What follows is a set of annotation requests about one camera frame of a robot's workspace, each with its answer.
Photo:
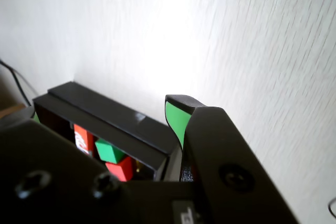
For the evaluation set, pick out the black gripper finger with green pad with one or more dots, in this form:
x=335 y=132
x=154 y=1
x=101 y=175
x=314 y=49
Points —
x=225 y=161
x=52 y=171

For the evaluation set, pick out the green wooden cube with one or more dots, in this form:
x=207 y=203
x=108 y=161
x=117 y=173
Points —
x=107 y=150

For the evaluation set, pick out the red wooden cube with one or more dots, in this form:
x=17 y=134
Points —
x=120 y=170

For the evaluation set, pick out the black cardboard box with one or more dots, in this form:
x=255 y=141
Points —
x=110 y=113

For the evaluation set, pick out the red white printed card pack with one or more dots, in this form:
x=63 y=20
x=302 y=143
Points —
x=82 y=137

